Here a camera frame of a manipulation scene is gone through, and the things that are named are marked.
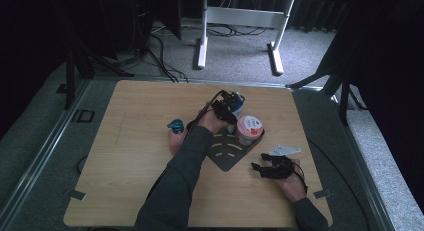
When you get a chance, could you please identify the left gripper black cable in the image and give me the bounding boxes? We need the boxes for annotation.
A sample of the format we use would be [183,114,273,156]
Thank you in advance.
[185,89,225,131]

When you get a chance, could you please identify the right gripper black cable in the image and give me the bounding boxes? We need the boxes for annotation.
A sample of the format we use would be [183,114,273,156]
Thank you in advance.
[292,160,310,193]

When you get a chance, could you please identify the short black floor cable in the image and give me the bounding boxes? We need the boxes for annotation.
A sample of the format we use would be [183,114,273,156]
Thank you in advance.
[75,153,90,175]

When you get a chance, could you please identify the pink bottle with teal cap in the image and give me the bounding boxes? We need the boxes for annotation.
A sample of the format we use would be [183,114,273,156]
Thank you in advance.
[166,118,185,156]

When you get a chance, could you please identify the long black floor cable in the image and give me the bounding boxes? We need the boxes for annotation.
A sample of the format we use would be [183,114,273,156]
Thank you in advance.
[307,138,372,231]

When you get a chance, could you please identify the grey tape strip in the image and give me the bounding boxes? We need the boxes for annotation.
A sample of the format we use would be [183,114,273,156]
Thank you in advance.
[62,188,87,202]
[312,188,333,200]

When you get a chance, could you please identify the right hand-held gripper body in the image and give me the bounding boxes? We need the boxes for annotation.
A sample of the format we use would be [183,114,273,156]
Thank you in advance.
[259,143,303,181]

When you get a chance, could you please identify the cables under white desk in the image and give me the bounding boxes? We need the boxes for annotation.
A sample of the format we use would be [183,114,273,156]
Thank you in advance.
[205,23,268,38]

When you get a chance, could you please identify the pink yogurt cup white lid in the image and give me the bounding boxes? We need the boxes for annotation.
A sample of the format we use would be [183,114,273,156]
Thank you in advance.
[234,114,265,147]

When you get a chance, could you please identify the person's left hand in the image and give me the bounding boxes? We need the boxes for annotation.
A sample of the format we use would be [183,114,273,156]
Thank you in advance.
[195,108,228,136]

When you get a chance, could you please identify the person's right hand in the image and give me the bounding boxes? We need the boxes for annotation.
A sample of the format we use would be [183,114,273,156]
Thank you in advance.
[276,159,308,204]

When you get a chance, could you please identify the dark tray with dashed lines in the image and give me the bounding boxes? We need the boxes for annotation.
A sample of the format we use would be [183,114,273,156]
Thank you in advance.
[206,127,267,173]

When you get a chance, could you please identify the white desk frame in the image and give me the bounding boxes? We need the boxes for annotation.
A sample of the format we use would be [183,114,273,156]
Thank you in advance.
[195,0,296,76]

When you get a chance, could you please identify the bundle of black floor cables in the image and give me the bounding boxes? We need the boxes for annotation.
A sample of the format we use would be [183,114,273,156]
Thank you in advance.
[145,33,190,84]

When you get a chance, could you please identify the black tape rectangle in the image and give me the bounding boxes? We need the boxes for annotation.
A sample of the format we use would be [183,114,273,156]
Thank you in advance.
[70,108,96,124]

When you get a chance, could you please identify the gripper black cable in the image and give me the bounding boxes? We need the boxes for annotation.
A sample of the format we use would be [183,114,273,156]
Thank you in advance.
[185,89,225,131]
[292,160,310,193]

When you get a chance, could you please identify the dark computer tower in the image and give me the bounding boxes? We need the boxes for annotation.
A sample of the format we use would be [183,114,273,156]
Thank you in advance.
[132,0,155,53]

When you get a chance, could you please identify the black metal stand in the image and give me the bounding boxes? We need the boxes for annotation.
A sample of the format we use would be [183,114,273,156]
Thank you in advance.
[285,66,368,126]

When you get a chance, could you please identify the black tripod stand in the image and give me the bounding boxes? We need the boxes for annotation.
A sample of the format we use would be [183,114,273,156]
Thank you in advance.
[64,40,135,111]

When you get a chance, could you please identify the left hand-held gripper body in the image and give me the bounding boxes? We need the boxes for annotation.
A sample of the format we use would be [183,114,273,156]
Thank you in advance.
[211,90,235,121]

